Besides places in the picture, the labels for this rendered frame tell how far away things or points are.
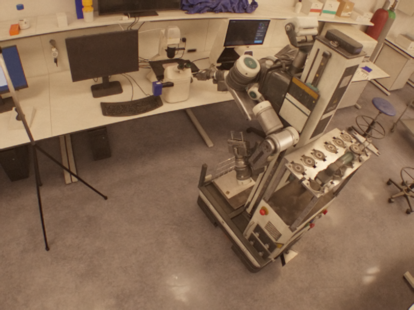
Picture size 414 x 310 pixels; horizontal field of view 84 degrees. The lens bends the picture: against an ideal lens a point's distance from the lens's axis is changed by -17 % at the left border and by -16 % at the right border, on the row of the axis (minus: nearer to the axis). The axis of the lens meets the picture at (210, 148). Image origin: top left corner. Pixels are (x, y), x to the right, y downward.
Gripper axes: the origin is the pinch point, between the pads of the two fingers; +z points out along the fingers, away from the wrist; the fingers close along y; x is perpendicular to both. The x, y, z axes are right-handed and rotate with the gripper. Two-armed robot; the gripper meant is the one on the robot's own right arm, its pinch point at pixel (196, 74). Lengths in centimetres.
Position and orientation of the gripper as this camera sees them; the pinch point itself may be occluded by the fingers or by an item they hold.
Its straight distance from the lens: 234.8
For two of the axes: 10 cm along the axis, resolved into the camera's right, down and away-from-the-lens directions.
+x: -1.7, -7.8, -6.1
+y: 4.2, -6.1, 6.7
